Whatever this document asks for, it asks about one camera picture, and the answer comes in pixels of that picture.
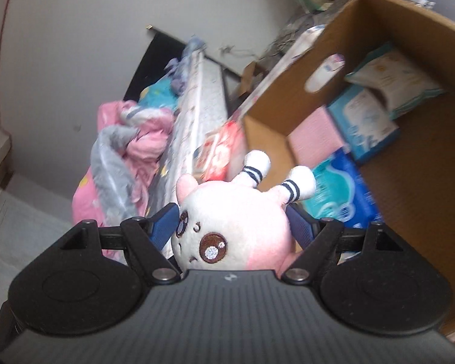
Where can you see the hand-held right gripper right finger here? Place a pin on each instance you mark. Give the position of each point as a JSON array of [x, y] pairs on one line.
[[301, 224]]

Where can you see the blue bandage box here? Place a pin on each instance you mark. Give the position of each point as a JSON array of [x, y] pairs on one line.
[[367, 121]]

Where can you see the teal blue wet wipes pack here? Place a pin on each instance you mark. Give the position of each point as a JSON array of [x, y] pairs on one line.
[[341, 189]]

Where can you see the pink white plush toy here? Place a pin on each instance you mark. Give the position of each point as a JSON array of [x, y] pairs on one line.
[[227, 220]]

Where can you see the pink grey floral quilt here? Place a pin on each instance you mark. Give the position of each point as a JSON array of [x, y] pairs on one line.
[[136, 148]]

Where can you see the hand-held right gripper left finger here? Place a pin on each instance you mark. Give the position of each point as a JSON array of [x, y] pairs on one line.
[[163, 228]]

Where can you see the dark grey quilt yellow print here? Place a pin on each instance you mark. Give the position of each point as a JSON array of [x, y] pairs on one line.
[[161, 176]]

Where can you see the pink towel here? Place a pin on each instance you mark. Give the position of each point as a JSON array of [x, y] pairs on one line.
[[314, 136]]

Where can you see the turquoise printed pillow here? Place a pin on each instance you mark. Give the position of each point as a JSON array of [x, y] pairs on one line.
[[159, 93]]

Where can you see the brown cardboard box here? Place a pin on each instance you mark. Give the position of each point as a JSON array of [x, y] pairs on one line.
[[421, 182]]

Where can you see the small flat cardboard box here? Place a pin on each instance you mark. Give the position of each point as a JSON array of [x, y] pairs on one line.
[[250, 77]]

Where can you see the cream snack bag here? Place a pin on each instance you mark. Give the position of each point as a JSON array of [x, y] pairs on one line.
[[398, 76]]

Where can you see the red wet wipes pack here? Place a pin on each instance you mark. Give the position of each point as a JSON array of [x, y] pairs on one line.
[[220, 151]]

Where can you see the blue purple cloth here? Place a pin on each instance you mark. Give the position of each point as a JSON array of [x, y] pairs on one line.
[[184, 64]]

